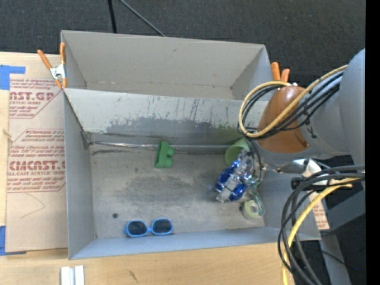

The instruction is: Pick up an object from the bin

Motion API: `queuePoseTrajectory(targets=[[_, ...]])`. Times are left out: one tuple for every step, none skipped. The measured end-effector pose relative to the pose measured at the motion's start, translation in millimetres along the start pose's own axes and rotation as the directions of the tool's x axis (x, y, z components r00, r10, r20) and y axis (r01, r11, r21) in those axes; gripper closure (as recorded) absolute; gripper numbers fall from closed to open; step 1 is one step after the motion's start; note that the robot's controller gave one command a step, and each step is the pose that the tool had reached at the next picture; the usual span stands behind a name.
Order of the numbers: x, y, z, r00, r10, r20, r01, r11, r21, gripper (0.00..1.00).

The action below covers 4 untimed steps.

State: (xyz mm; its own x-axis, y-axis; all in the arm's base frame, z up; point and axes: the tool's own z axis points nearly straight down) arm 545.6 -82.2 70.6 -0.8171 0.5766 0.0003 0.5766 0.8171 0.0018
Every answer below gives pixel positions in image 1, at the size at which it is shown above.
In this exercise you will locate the green plastic cup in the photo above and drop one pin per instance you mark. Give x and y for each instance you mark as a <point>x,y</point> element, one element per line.
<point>233,154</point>

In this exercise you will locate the blue and silver foil packet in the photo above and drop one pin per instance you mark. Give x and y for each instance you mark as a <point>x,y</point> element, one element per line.
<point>227,184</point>

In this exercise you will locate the tape roll in green dispenser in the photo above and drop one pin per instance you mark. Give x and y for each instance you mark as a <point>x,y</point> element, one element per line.
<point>251,210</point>

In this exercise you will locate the grey metal bin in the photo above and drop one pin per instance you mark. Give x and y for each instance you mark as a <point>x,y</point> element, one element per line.
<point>166,188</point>

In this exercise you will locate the green toy brick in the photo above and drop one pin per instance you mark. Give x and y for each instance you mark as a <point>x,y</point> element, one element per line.
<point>163,157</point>

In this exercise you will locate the blue sunglasses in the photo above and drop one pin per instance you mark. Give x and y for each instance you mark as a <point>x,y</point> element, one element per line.
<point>136,229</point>

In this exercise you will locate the brown cardboard board red print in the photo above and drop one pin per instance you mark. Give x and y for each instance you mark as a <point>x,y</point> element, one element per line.
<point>35,206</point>

